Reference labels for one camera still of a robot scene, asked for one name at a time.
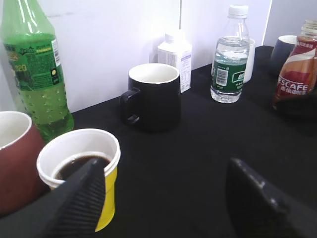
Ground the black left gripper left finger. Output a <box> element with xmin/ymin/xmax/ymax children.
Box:
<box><xmin>37</xmin><ymin>158</ymin><xmax>106</xmax><ymax>238</ymax></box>

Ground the brown Nescafe coffee bottle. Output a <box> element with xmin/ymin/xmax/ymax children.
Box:
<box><xmin>272</xmin><ymin>19</ymin><xmax>317</xmax><ymax>110</ymax></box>

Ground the white ceramic cup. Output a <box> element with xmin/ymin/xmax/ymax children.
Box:
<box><xmin>243</xmin><ymin>38</ymin><xmax>256</xmax><ymax>84</ymax></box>

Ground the white milk carton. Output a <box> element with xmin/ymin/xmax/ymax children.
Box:
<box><xmin>149</xmin><ymin>28</ymin><xmax>192</xmax><ymax>93</ymax></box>

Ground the black ceramic mug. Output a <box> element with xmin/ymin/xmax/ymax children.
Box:
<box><xmin>119</xmin><ymin>63</ymin><xmax>181</xmax><ymax>132</ymax></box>

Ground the yellow white paper cup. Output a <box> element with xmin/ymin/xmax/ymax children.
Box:
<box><xmin>36</xmin><ymin>128</ymin><xmax>121</xmax><ymax>232</ymax></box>

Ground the green Sprite bottle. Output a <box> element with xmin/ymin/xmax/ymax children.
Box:
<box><xmin>0</xmin><ymin>0</ymin><xmax>74</xmax><ymax>143</ymax></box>

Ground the clear green-label water bottle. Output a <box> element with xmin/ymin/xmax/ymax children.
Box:
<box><xmin>211</xmin><ymin>4</ymin><xmax>250</xmax><ymax>104</ymax></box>

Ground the red-brown ceramic mug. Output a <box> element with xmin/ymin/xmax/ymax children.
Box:
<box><xmin>0</xmin><ymin>111</ymin><xmax>47</xmax><ymax>216</ymax></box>

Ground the grey-blue ceramic mug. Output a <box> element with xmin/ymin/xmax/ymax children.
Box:
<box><xmin>268</xmin><ymin>35</ymin><xmax>297</xmax><ymax>76</ymax></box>

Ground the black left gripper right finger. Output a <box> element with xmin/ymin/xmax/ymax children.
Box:
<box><xmin>225</xmin><ymin>158</ymin><xmax>317</xmax><ymax>238</ymax></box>

